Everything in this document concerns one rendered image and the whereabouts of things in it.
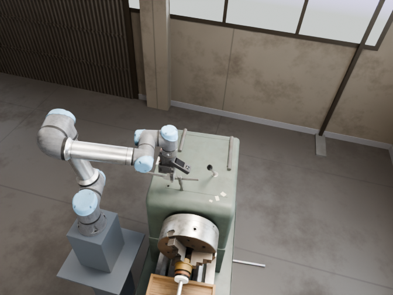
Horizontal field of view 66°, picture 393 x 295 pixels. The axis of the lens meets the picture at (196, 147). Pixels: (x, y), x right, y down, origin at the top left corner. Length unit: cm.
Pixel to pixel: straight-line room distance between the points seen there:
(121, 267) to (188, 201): 65
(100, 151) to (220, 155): 81
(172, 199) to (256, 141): 238
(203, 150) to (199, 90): 222
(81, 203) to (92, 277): 59
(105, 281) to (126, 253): 20
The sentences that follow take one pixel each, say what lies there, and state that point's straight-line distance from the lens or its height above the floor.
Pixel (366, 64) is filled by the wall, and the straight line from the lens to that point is 377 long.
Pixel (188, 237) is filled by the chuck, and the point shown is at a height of 122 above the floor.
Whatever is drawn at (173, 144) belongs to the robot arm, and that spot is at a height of 162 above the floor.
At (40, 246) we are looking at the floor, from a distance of 315.
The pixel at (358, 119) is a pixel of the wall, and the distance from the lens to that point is 416.
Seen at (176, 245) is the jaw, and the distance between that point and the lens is 157.
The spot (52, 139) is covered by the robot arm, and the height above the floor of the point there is 173.
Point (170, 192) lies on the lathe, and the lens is 165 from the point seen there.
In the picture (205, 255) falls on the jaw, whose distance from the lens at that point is 164.
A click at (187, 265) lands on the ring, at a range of 160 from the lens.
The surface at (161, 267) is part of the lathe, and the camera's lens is 187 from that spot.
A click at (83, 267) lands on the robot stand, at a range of 208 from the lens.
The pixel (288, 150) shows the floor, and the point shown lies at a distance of 389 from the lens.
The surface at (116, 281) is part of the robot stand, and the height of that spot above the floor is 75.
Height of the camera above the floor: 258
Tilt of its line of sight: 45 degrees down
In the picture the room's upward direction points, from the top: 4 degrees clockwise
